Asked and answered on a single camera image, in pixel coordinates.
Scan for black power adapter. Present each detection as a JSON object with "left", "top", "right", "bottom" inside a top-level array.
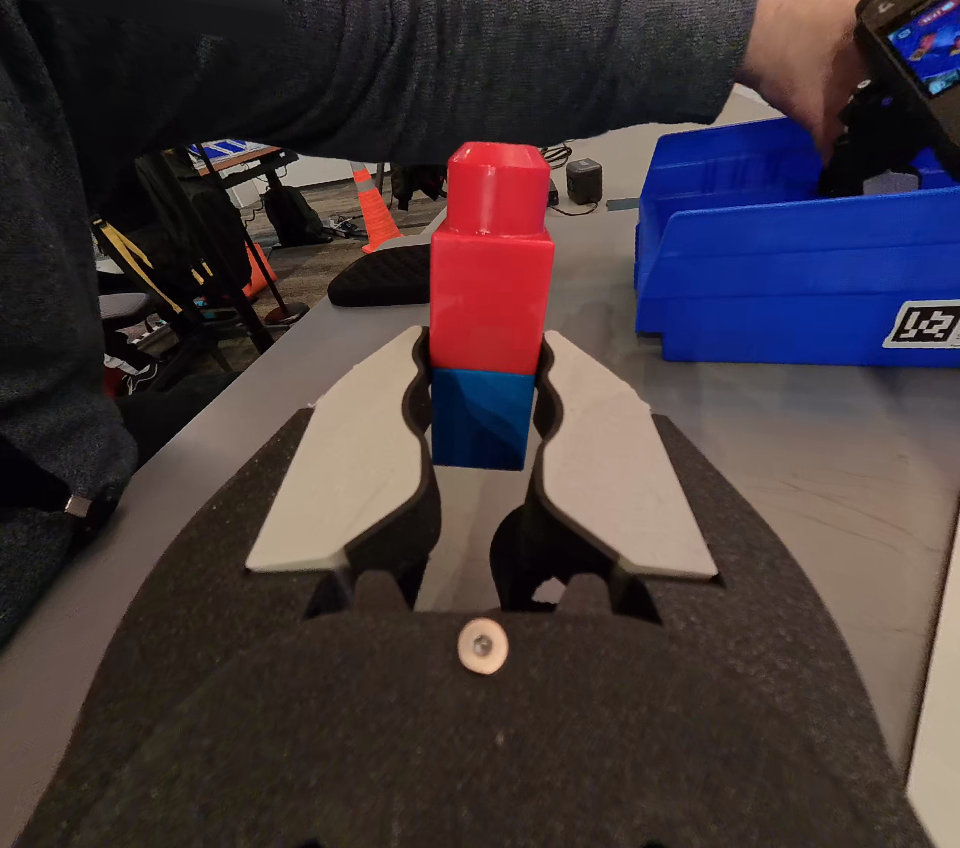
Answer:
[{"left": 566, "top": 160, "right": 603, "bottom": 206}]

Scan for person's left forearm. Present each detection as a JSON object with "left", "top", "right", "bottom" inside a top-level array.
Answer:
[{"left": 150, "top": 0, "right": 762, "bottom": 168}]

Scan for small black backpack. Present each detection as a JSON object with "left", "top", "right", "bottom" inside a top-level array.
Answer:
[{"left": 262, "top": 184, "right": 331, "bottom": 245}]

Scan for dark jacket on chair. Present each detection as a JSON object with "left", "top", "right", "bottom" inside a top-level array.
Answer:
[{"left": 390, "top": 164, "right": 450, "bottom": 212}]

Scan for black chair armrest pad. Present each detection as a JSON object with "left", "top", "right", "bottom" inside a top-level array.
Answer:
[{"left": 327, "top": 247, "right": 434, "bottom": 309}]

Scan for grey desk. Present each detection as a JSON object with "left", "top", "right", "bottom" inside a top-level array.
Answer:
[{"left": 0, "top": 91, "right": 960, "bottom": 848}]

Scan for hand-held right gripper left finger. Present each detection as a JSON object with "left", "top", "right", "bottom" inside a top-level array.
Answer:
[{"left": 245, "top": 325, "right": 440, "bottom": 611}]

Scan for wooden book stand white base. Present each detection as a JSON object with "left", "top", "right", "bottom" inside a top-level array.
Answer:
[{"left": 903, "top": 496, "right": 960, "bottom": 848}]

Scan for person's left hand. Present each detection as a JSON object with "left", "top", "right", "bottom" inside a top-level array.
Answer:
[{"left": 738, "top": 0, "right": 876, "bottom": 164}]

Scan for small wooden side desk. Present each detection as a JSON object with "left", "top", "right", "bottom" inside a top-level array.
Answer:
[{"left": 187, "top": 139, "right": 301, "bottom": 174}]

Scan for person's torso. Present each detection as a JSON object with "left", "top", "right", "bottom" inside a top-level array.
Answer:
[{"left": 0, "top": 0, "right": 286, "bottom": 639}]

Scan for blue toy block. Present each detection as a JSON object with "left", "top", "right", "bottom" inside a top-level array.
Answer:
[{"left": 431, "top": 368, "right": 537, "bottom": 470}]

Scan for blue plastic bin with tag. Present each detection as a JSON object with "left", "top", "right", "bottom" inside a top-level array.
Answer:
[{"left": 633, "top": 117, "right": 960, "bottom": 369}]

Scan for large black backpack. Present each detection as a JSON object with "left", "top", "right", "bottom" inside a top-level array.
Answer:
[{"left": 135, "top": 147, "right": 252, "bottom": 309}]

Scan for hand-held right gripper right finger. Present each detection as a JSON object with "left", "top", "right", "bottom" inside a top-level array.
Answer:
[{"left": 491, "top": 329, "right": 717, "bottom": 613}]

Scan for orange traffic cone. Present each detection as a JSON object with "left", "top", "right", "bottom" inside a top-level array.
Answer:
[
  {"left": 350, "top": 162, "right": 406, "bottom": 254},
  {"left": 243, "top": 241, "right": 279, "bottom": 298}
]

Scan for red toy block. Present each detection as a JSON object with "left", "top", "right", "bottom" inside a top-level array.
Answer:
[{"left": 429, "top": 142, "right": 556, "bottom": 375}]

